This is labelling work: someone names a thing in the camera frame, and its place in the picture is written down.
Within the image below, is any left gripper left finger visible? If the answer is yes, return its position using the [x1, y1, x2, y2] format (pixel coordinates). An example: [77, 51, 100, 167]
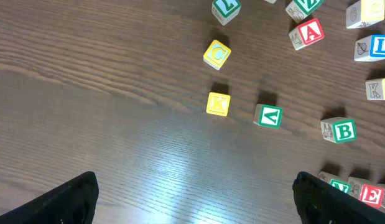
[0, 171, 99, 224]

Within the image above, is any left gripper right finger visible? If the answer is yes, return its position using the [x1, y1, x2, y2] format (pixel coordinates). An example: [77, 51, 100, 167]
[292, 171, 385, 224]

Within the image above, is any green N block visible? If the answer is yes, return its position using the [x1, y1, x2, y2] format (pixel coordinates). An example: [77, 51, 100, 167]
[317, 171, 352, 194]

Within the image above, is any red E block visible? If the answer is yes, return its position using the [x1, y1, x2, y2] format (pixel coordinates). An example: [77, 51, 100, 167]
[348, 177, 385, 208]

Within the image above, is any yellow O block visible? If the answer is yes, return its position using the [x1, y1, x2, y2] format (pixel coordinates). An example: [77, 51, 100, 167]
[365, 78, 385, 101]

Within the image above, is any blue L block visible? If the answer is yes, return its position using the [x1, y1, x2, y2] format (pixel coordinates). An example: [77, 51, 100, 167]
[354, 34, 385, 62]

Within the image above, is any red A block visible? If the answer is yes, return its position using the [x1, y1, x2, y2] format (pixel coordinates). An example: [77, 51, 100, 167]
[289, 18, 325, 50]

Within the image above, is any green B block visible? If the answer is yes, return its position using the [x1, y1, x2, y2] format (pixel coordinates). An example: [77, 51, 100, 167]
[320, 117, 357, 144]

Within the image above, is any green V block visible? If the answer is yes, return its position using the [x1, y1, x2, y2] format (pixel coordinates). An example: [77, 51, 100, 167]
[253, 104, 283, 129]

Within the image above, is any yellow K block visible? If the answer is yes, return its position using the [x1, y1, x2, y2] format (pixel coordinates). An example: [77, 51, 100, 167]
[206, 92, 231, 116]

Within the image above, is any yellow C block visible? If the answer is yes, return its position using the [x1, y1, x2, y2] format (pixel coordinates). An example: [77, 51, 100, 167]
[203, 39, 232, 70]

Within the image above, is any yellow S block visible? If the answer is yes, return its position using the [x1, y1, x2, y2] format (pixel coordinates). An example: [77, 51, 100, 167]
[346, 0, 385, 29]

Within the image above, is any green Z block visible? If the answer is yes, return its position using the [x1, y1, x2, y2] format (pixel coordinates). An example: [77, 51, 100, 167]
[285, 0, 323, 23]

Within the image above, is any green J block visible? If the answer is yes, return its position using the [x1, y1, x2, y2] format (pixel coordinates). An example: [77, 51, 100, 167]
[265, 0, 277, 4]

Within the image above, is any green L block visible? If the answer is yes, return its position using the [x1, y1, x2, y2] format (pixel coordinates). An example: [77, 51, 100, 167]
[211, 0, 241, 26]

